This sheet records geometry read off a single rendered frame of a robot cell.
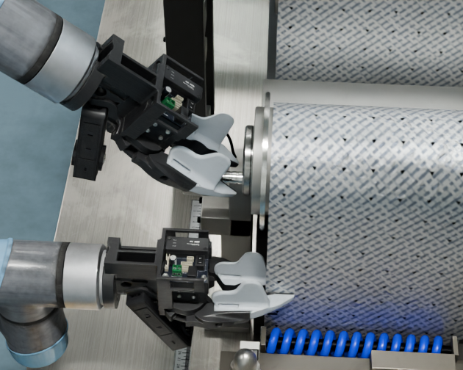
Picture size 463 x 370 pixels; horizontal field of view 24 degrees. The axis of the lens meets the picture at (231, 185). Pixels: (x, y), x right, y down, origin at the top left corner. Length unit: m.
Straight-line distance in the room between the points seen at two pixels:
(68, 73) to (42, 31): 0.05
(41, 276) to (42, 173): 1.65
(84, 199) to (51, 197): 1.21
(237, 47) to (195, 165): 0.72
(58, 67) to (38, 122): 1.96
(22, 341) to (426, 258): 0.48
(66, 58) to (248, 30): 0.84
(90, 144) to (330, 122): 0.24
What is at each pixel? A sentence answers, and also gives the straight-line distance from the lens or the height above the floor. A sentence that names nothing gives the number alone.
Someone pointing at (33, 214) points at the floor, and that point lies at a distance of 2.76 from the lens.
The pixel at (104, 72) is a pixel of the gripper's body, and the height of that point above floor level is 1.39.
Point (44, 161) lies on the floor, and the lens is 2.87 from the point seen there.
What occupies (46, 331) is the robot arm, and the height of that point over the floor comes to 1.03.
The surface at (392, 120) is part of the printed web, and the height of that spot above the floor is 1.31.
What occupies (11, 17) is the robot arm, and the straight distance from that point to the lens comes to 1.01.
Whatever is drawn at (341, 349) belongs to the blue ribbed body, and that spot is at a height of 1.04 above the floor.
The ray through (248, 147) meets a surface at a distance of 1.11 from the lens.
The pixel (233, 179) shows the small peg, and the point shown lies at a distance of 1.14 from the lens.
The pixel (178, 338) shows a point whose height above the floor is 1.03.
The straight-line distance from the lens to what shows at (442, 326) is 1.28.
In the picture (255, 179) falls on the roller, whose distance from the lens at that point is 1.09.
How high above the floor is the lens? 2.09
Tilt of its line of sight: 49 degrees down
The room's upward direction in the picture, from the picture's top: straight up
